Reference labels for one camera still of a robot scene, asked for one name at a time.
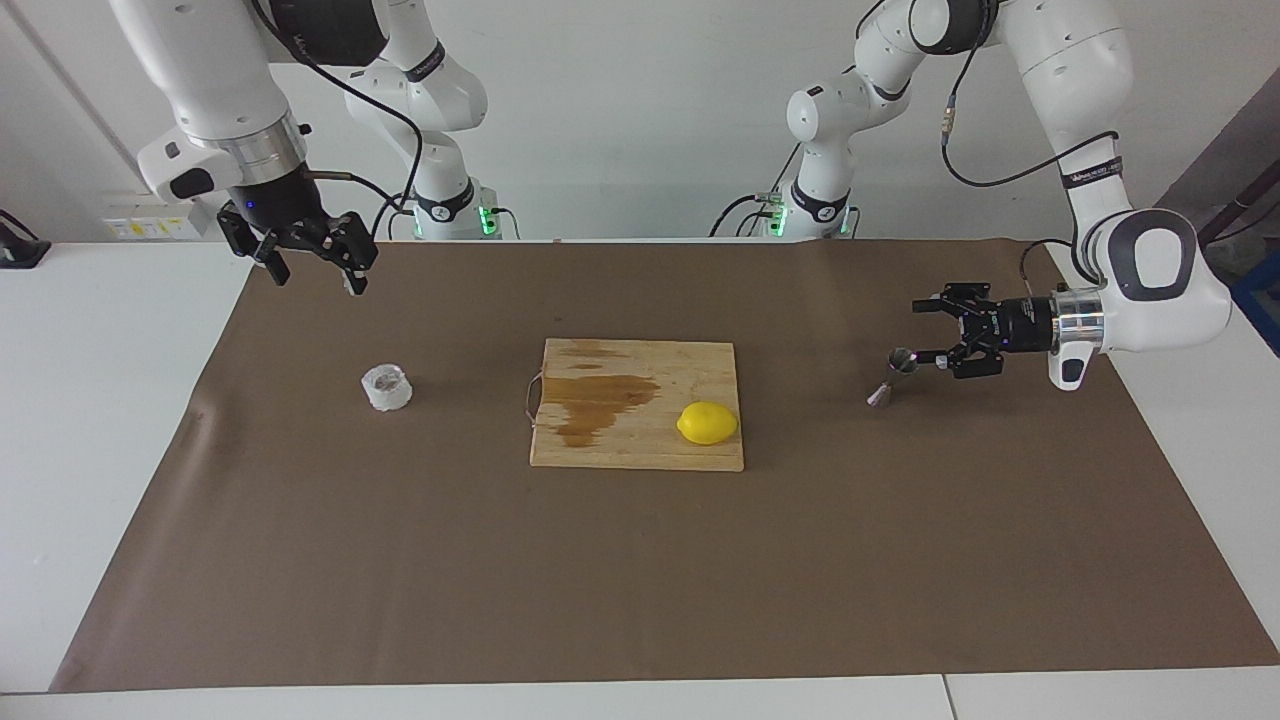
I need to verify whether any yellow lemon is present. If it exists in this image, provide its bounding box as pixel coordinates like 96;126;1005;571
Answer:
676;401;740;447

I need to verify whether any black base cable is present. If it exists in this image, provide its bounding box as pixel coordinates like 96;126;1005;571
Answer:
368;190;417;241
708;150;806;239

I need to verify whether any white wall socket box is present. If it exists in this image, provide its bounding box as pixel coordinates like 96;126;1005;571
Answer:
103;190;211;241

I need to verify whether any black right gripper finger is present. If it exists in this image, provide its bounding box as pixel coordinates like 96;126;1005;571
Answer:
218;205;291;287
300;212;379;297

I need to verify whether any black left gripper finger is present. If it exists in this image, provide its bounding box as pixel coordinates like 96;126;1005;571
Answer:
915;335;1004;379
912;283;993;321

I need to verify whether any wooden cutting board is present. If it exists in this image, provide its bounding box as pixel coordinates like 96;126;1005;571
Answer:
523;338;746;473

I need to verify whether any black left base cable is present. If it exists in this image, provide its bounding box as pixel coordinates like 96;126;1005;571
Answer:
708;150;806;239

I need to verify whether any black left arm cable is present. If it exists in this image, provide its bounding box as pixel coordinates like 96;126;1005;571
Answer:
940;20;1121;301

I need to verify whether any steel double jigger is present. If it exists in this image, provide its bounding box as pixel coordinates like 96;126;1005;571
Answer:
866;347;920;410

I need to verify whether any black table clamp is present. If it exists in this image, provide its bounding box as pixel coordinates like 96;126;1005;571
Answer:
0;210;51;269

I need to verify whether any blue crate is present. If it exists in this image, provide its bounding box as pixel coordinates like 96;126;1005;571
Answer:
1230;265;1280;356

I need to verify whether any brown paper table mat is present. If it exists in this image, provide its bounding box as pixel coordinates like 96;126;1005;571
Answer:
50;238;1280;693

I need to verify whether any black tripod stand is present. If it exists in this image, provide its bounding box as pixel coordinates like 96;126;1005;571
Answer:
1165;165;1280;266

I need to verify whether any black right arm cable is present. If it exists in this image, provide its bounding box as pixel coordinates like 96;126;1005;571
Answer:
250;0;426;241

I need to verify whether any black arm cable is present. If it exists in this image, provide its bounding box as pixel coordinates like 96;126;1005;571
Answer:
250;0;426;241
940;20;1121;301

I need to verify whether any black right base cable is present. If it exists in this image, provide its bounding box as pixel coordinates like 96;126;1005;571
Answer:
368;190;417;241

